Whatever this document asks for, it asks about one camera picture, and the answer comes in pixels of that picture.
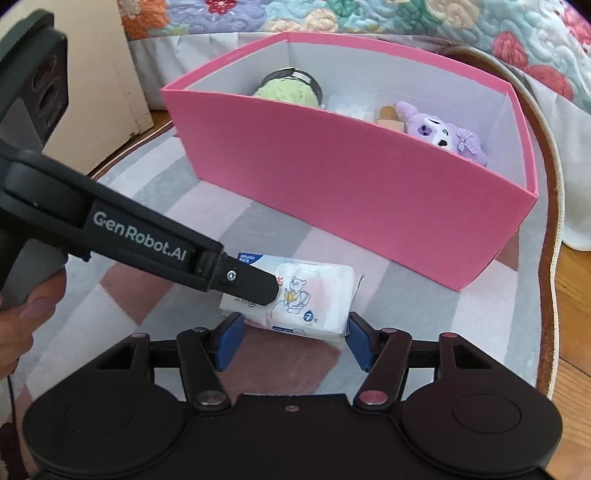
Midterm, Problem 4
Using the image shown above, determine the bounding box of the white bear tissue pack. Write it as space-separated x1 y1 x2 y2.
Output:
219 252 363 342

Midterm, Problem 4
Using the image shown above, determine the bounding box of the clear floss pick box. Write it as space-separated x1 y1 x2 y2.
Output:
325 94 378 123

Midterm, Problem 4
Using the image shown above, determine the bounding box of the person's left hand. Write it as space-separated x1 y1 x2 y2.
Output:
0 268 66 379

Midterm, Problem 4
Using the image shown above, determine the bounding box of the round patterned rug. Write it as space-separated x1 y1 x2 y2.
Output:
1 33 558 416

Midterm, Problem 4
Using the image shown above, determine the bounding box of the pink cardboard storage box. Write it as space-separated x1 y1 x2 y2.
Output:
161 33 538 290

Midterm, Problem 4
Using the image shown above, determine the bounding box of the green round container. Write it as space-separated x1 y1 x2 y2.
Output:
252 67 324 108

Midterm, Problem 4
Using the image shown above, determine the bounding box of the purple plush toy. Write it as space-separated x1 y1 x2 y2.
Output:
394 101 487 167

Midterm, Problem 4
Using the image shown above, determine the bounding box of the gold lipstick tube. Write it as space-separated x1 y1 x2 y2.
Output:
375 105 406 133

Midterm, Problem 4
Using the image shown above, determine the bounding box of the floral quilted bedspread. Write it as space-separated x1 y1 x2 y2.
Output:
118 0 590 251

